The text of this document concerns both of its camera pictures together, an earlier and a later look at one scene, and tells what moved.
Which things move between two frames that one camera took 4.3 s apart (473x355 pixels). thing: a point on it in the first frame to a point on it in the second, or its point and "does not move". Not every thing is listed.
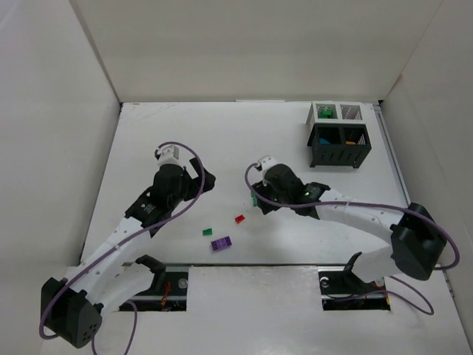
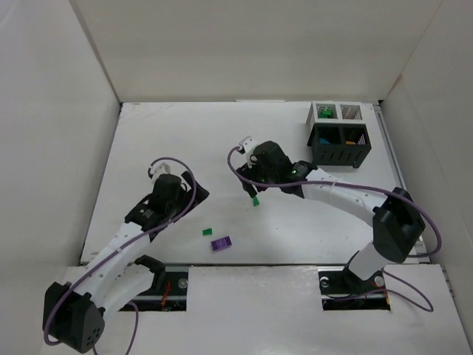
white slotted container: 335,112 does not move
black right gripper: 262,203 to 246,179
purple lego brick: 221,243 does not move
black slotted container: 338,144 does not move
